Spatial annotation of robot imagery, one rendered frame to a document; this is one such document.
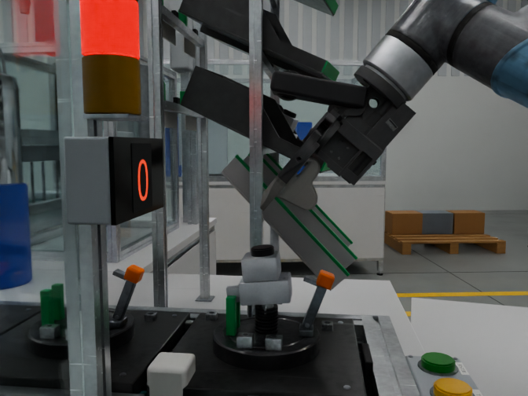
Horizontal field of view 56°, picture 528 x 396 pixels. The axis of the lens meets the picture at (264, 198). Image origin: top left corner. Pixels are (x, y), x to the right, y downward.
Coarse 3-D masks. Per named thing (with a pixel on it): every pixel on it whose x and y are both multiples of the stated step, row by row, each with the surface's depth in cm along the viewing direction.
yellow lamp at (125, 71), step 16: (96, 64) 42; (112, 64) 42; (128, 64) 43; (96, 80) 42; (112, 80) 42; (128, 80) 43; (96, 96) 42; (112, 96) 42; (128, 96) 43; (96, 112) 42; (112, 112) 42; (128, 112) 43
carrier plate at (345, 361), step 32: (224, 320) 75; (320, 320) 75; (352, 320) 75; (192, 352) 63; (320, 352) 63; (352, 352) 63; (192, 384) 55; (224, 384) 55; (256, 384) 55; (288, 384) 55; (320, 384) 55; (352, 384) 55
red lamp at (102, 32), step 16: (80, 0) 42; (96, 0) 41; (112, 0) 41; (128, 0) 42; (80, 16) 42; (96, 16) 41; (112, 16) 41; (128, 16) 42; (96, 32) 41; (112, 32) 42; (128, 32) 42; (96, 48) 42; (112, 48) 42; (128, 48) 42
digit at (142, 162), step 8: (136, 144) 43; (144, 144) 45; (136, 152) 43; (144, 152) 45; (136, 160) 43; (144, 160) 45; (136, 168) 43; (144, 168) 45; (136, 176) 43; (144, 176) 45; (136, 184) 43; (144, 184) 45; (136, 192) 43; (144, 192) 45; (136, 200) 43; (144, 200) 45; (136, 208) 43; (144, 208) 45
